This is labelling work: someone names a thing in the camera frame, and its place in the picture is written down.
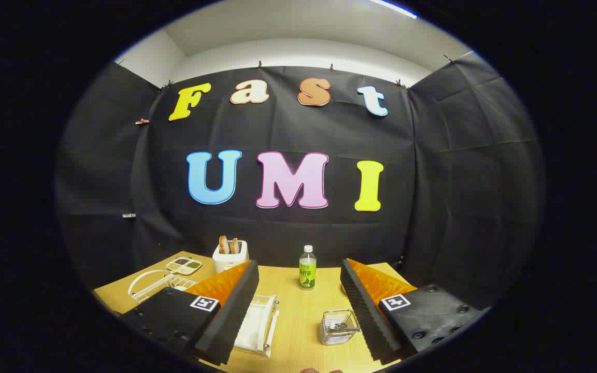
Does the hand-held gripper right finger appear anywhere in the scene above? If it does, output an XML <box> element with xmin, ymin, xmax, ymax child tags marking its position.
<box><xmin>340</xmin><ymin>258</ymin><xmax>492</xmax><ymax>365</ymax></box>

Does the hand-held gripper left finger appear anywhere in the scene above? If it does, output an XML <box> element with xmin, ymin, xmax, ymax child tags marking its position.
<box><xmin>121</xmin><ymin>260</ymin><xmax>260</xmax><ymax>366</ymax></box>

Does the white wire dish rack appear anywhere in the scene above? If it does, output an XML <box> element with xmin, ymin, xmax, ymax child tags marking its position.
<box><xmin>127</xmin><ymin>269</ymin><xmax>280</xmax><ymax>359</ymax></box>

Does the metal wire basket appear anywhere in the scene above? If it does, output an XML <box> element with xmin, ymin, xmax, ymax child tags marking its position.
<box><xmin>319</xmin><ymin>309</ymin><xmax>361</xmax><ymax>346</ymax></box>

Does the white toaster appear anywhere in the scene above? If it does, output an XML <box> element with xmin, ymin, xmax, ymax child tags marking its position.
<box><xmin>212</xmin><ymin>240</ymin><xmax>250</xmax><ymax>274</ymax></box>

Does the divided condiment tray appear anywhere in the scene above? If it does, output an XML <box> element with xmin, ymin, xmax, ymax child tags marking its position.
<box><xmin>166</xmin><ymin>256</ymin><xmax>203</xmax><ymax>276</ymax></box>

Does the green tea bottle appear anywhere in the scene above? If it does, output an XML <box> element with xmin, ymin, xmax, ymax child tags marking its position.
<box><xmin>298</xmin><ymin>245</ymin><xmax>317</xmax><ymax>291</ymax></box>

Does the black backdrop cloth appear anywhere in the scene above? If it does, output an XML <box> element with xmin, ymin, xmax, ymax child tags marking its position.
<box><xmin>55</xmin><ymin>50</ymin><xmax>545</xmax><ymax>311</ymax></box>

